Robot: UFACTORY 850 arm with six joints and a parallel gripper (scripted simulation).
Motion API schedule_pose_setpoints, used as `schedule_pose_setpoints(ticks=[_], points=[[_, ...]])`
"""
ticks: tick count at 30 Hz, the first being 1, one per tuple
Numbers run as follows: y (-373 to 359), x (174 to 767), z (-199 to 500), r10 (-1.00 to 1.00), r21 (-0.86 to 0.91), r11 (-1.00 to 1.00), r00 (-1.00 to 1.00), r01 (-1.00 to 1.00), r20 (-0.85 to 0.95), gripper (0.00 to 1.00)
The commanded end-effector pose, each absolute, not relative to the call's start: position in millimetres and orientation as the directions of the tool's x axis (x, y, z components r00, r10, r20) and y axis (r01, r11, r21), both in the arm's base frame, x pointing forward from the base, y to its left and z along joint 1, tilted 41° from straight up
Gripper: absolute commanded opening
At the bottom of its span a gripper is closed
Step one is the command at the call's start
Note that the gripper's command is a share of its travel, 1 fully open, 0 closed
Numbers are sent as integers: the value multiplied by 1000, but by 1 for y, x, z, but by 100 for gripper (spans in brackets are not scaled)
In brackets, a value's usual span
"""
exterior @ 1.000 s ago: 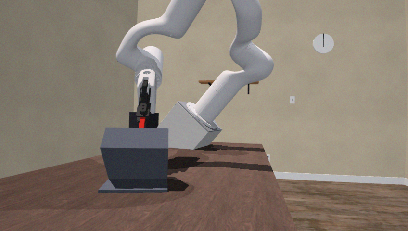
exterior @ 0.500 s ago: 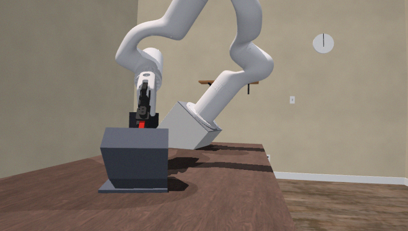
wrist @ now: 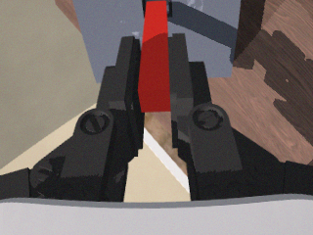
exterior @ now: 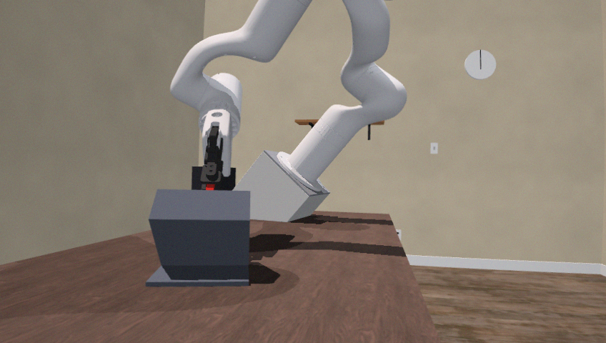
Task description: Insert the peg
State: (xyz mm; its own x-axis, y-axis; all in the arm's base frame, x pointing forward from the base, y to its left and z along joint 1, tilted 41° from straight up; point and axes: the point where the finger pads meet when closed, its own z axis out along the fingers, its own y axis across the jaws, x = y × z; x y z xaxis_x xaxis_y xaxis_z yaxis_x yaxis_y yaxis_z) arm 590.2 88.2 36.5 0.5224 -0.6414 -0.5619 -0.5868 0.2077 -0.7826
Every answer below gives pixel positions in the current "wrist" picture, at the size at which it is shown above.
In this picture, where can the red peg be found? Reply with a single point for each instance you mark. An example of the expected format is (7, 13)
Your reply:
(153, 86)

